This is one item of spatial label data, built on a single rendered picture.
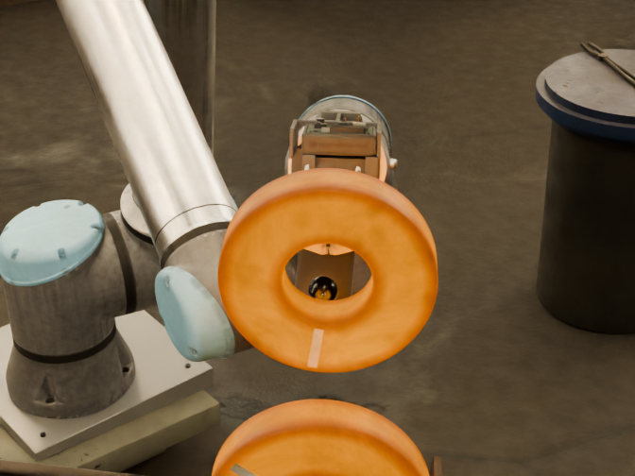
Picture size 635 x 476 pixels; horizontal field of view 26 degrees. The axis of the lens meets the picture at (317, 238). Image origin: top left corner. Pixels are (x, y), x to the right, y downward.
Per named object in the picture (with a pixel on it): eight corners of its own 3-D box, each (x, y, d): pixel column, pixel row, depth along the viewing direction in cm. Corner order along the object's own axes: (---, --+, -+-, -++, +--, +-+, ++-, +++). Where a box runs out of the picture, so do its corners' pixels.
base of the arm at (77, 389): (-13, 368, 209) (-24, 315, 203) (99, 325, 218) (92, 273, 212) (41, 435, 195) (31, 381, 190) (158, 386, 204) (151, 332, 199)
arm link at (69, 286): (0, 310, 205) (-18, 209, 195) (111, 281, 210) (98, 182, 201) (24, 367, 193) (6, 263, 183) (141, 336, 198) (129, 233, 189)
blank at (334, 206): (456, 208, 94) (454, 184, 97) (231, 173, 93) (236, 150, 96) (415, 388, 102) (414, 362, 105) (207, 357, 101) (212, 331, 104)
